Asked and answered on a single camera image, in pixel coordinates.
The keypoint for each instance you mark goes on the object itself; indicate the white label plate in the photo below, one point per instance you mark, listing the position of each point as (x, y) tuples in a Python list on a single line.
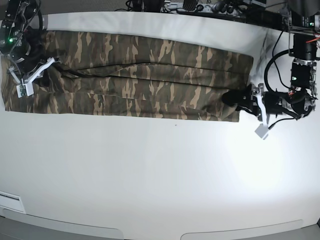
[(11, 202)]

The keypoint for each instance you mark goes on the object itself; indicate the black cable clutter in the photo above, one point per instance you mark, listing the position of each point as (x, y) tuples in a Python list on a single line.
[(219, 9)]

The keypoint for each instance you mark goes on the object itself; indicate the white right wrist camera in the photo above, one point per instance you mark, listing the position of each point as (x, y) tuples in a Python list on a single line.
[(24, 84)]

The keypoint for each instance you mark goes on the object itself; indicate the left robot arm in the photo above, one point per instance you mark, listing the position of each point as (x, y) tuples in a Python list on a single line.
[(302, 22)]

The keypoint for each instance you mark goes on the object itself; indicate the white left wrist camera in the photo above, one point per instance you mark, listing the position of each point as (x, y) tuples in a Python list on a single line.
[(265, 118)]

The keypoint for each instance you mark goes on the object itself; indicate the camouflage T-shirt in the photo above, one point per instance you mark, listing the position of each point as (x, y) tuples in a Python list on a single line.
[(130, 85)]

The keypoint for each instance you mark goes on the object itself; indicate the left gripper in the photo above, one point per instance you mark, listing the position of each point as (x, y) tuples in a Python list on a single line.
[(247, 100)]

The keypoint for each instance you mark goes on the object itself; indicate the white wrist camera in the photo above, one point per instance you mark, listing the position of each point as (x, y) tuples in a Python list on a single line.
[(24, 84), (265, 118)]

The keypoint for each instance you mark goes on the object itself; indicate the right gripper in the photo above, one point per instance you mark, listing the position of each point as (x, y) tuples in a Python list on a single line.
[(26, 58)]

